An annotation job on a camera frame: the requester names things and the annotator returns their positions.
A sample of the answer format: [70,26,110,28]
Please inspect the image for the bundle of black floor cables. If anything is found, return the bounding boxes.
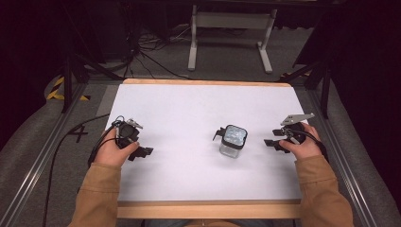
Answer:
[122,24,194,81]

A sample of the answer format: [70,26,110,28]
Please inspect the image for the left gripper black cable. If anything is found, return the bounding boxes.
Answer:
[87,114,126,167]

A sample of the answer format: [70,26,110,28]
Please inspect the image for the person's left hand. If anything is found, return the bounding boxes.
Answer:
[93,127,140,168]

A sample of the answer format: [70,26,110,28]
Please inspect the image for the clear square jar black lid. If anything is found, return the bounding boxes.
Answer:
[212,124,249,159]

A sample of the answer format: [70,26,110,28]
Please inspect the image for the black tripod stand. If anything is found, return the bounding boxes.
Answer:
[61,3,125,114]
[276,58,333,120]

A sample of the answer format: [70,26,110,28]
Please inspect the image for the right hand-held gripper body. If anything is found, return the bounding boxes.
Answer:
[279,113,316,146]

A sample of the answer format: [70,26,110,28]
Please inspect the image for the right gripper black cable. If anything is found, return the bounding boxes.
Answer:
[291,127,329,163]

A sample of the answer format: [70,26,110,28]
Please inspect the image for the white metal stand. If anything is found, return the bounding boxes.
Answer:
[186,4,279,76]

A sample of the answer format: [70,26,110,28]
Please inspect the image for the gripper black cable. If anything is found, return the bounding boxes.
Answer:
[87,114,126,167]
[291,127,329,163]

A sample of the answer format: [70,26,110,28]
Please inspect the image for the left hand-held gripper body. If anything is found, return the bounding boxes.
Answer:
[115,117,145,149]

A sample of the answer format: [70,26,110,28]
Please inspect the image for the person's right hand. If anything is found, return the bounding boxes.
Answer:
[278,122,323,162]

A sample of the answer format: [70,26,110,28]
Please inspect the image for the aluminium rail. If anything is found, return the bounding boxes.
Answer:
[0,82,88,227]
[305,89,376,227]

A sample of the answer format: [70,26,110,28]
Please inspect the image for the long black floor cable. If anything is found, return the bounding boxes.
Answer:
[42,113,111,227]

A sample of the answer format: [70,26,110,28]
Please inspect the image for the white table mat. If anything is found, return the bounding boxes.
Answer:
[105,82,309,201]

